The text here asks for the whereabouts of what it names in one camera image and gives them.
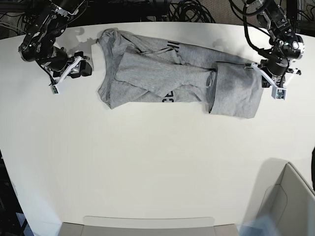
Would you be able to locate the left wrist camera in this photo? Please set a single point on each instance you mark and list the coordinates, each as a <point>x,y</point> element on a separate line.
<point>279,93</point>

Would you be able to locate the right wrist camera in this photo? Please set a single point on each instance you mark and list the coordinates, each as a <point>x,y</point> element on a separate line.
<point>55,89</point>

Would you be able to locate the grey bin at right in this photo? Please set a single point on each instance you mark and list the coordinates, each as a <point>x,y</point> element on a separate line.
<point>288,207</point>

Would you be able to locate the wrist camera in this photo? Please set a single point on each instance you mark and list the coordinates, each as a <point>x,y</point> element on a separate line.
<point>55,89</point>
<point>279,93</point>

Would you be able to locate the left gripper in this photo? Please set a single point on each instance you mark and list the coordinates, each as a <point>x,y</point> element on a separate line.
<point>274,74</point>

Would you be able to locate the grey tray at bottom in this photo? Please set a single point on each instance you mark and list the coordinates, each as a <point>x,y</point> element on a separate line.
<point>111,226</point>

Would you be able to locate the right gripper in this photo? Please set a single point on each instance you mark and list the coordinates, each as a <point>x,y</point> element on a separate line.
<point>61,66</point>

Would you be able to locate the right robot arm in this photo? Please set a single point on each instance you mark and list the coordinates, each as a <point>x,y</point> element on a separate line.
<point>38,44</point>

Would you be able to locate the grey T-shirt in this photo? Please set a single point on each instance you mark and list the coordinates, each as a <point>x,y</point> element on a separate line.
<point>145,69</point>

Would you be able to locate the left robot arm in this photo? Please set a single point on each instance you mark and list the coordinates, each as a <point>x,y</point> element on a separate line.
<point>286,45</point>

